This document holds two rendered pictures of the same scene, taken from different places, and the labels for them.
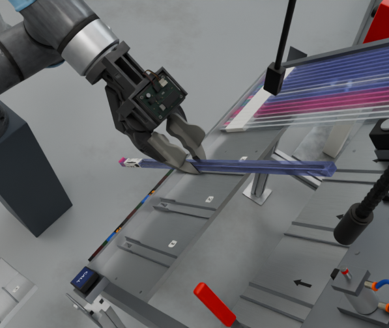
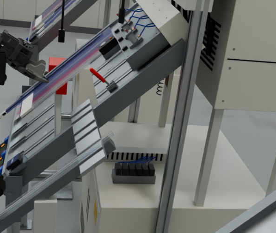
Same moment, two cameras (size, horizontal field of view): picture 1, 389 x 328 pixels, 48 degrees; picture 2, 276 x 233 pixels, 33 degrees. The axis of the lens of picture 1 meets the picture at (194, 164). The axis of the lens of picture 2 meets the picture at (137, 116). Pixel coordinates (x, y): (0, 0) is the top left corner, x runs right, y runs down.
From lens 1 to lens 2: 127 cm
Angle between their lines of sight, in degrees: 50
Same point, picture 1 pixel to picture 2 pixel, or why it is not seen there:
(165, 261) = (49, 134)
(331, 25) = not seen: outside the picture
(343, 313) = (131, 48)
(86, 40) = not seen: outside the picture
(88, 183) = not seen: outside the picture
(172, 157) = (37, 74)
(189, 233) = (50, 125)
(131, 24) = not seen: outside the picture
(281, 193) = not seen: hidden behind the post
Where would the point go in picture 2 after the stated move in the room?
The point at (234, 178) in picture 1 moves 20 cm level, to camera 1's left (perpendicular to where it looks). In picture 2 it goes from (50, 109) to (2, 121)
